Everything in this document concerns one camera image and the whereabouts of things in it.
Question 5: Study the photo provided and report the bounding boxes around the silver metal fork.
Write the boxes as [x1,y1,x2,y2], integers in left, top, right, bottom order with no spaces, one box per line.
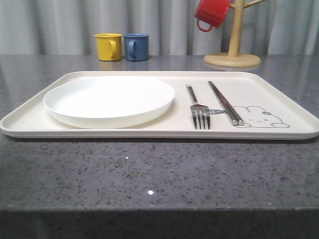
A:
[185,85,210,129]

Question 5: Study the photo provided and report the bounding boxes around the yellow mug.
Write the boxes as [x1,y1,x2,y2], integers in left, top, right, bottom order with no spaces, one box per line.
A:
[94,33,122,61]

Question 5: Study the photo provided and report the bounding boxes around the red mug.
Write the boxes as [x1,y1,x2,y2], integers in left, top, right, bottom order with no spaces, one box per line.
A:
[194,0,231,32]

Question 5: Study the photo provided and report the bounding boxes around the white round plate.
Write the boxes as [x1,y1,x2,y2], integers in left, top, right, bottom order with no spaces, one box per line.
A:
[43,76,175,129]

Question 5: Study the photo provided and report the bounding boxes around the cream rabbit serving tray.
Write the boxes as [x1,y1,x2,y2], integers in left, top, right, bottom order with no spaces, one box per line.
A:
[0,71,319,140]

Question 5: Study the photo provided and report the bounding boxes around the wooden mug tree stand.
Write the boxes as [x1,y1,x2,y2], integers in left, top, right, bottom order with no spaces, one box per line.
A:
[203,0,264,67]

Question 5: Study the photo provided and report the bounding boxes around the grey curtain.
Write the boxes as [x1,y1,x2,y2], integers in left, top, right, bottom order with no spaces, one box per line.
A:
[0,0,319,55]

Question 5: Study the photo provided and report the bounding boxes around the blue mug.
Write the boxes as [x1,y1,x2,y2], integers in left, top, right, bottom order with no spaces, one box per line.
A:
[123,33,150,61]

